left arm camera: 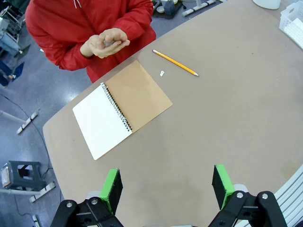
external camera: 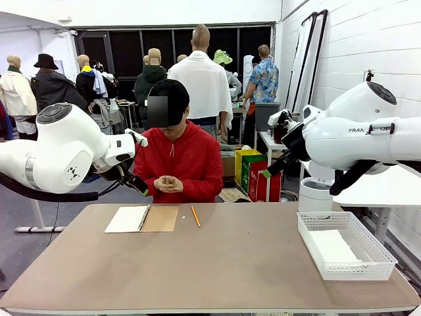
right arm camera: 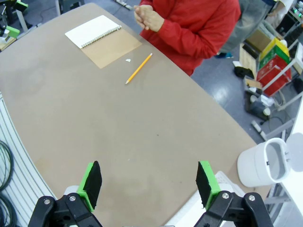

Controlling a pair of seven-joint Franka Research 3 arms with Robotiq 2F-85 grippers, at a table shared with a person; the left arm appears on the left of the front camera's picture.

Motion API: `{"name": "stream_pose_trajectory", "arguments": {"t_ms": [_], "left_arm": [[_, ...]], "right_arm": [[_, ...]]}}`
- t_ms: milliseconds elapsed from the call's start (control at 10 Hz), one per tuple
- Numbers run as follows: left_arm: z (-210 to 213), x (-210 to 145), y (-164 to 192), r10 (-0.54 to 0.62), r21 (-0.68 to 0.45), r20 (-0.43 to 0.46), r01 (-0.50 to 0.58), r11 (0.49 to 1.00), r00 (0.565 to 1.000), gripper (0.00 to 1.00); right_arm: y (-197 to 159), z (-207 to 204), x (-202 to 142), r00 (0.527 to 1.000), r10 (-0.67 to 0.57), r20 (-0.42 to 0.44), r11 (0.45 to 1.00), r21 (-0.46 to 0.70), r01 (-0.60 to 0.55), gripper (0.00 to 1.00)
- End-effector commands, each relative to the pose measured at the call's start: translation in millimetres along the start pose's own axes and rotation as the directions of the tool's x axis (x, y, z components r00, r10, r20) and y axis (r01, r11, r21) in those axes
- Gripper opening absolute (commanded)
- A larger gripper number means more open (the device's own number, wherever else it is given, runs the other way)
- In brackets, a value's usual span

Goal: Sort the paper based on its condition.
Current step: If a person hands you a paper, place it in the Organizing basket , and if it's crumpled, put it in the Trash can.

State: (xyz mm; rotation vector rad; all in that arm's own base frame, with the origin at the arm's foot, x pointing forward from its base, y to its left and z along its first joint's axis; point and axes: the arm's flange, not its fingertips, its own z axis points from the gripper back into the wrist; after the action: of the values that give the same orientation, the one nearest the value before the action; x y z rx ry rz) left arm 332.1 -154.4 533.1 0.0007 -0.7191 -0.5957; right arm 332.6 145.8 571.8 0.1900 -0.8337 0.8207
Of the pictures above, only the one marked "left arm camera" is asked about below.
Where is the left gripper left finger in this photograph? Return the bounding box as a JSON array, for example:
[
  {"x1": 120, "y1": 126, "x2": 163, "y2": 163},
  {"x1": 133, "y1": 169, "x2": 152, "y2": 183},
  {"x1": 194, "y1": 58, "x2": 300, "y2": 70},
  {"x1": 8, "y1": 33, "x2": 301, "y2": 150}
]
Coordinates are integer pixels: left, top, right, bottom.
[{"x1": 50, "y1": 168, "x2": 124, "y2": 227}]

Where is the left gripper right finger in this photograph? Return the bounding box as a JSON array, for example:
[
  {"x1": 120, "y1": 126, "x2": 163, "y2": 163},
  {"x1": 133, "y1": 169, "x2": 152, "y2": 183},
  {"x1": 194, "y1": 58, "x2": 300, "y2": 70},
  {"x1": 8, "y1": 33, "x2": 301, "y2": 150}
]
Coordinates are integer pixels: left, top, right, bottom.
[{"x1": 208, "y1": 164, "x2": 288, "y2": 227}]

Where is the brown spiral notebook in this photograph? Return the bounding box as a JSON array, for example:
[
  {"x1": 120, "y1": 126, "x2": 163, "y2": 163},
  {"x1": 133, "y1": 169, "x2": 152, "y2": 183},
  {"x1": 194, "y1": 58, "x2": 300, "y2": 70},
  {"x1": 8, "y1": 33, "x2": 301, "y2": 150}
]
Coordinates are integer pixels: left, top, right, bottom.
[{"x1": 72, "y1": 60, "x2": 173, "y2": 161}]

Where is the person's left forearm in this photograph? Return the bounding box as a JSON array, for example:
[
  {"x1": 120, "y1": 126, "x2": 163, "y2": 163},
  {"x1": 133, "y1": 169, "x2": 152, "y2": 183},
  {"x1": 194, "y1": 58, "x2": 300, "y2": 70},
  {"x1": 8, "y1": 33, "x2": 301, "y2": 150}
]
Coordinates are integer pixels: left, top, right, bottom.
[{"x1": 119, "y1": 0, "x2": 156, "y2": 43}]

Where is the person's right forearm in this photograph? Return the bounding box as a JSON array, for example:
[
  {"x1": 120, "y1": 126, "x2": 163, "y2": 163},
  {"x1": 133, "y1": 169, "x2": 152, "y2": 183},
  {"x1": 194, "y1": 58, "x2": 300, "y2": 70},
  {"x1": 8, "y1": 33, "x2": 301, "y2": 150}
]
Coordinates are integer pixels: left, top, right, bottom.
[{"x1": 42, "y1": 44, "x2": 93, "y2": 71}]

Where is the person's right hand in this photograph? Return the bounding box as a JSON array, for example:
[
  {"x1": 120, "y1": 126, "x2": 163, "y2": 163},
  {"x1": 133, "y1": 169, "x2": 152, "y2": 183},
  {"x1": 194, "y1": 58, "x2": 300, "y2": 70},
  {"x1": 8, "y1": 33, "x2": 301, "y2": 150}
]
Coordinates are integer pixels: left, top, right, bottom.
[{"x1": 80, "y1": 35, "x2": 131, "y2": 59}]

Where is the person's left hand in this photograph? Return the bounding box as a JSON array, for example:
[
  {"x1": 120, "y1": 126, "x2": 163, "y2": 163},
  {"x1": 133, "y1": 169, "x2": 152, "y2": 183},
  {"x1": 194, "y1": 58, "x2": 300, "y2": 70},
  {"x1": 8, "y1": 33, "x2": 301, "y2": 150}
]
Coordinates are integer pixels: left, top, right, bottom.
[{"x1": 98, "y1": 27, "x2": 129, "y2": 44}]

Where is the white stand foot bar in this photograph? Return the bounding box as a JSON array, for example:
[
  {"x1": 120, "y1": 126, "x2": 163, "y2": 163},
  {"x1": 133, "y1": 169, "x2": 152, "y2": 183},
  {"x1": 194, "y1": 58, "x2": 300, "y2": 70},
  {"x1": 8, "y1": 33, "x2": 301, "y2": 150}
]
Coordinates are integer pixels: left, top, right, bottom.
[
  {"x1": 181, "y1": 0, "x2": 217, "y2": 17},
  {"x1": 0, "y1": 181, "x2": 56, "y2": 203},
  {"x1": 0, "y1": 109, "x2": 40, "y2": 135}
]

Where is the white slatted object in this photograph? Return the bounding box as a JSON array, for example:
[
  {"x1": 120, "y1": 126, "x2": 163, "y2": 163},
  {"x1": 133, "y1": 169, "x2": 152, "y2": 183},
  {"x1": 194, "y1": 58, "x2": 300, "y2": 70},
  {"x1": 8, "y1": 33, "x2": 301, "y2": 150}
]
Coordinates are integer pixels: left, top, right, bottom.
[{"x1": 235, "y1": 165, "x2": 303, "y2": 227}]

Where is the grey plastic stool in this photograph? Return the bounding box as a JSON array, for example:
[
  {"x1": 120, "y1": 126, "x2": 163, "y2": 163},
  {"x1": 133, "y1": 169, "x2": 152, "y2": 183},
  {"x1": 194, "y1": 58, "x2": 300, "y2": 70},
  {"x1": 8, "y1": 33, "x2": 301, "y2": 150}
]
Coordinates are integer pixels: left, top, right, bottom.
[{"x1": 1, "y1": 160, "x2": 47, "y2": 191}]

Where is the yellow pencil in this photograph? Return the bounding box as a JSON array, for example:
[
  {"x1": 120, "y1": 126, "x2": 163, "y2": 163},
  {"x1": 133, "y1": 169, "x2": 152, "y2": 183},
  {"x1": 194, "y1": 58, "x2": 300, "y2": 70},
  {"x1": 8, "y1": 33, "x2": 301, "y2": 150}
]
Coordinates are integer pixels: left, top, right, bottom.
[{"x1": 151, "y1": 49, "x2": 199, "y2": 77}]

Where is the person in red jacket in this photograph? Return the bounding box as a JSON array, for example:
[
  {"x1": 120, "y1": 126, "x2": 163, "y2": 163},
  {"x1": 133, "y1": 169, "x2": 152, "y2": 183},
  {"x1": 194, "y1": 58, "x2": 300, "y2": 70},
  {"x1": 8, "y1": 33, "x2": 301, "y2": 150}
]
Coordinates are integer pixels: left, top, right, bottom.
[{"x1": 25, "y1": 0, "x2": 157, "y2": 83}]

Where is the white plastic basket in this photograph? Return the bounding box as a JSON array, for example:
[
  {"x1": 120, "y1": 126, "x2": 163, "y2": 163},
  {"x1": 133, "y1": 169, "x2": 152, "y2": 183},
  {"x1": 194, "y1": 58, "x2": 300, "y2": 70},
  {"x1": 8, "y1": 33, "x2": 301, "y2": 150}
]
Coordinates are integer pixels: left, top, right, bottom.
[{"x1": 278, "y1": 0, "x2": 303, "y2": 51}]

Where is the cluttered metal rack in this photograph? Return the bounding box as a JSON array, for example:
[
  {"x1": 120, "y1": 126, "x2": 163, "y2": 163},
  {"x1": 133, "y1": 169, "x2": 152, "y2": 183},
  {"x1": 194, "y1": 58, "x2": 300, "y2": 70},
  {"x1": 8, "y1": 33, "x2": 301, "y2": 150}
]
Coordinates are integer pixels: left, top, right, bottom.
[{"x1": 0, "y1": 4, "x2": 31, "y2": 57}]

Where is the white round bin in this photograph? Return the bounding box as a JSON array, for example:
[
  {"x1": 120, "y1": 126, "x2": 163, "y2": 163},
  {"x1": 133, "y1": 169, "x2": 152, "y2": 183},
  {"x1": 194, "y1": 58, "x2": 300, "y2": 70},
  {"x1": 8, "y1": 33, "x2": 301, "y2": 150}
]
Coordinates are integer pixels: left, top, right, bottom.
[{"x1": 252, "y1": 0, "x2": 282, "y2": 10}]

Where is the black floor cable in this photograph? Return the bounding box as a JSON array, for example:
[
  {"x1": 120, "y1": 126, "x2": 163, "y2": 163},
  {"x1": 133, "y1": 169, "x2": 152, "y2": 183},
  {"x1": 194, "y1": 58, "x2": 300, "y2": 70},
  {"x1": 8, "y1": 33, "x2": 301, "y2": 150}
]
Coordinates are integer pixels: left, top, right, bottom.
[{"x1": 0, "y1": 94, "x2": 54, "y2": 180}]

